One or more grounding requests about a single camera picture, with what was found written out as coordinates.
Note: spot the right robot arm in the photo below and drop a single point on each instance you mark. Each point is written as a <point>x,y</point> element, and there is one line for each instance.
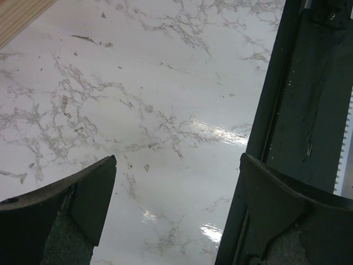
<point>333,14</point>

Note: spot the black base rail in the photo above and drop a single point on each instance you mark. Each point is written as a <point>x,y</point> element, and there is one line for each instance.
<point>300,120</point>

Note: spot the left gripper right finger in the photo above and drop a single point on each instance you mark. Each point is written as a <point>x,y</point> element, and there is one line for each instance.
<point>294,223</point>

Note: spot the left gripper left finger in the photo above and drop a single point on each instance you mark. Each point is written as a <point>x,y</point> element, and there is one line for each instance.
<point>60,223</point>

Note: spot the wooden clothes rack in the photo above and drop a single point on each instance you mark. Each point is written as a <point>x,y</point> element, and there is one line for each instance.
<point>16,15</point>

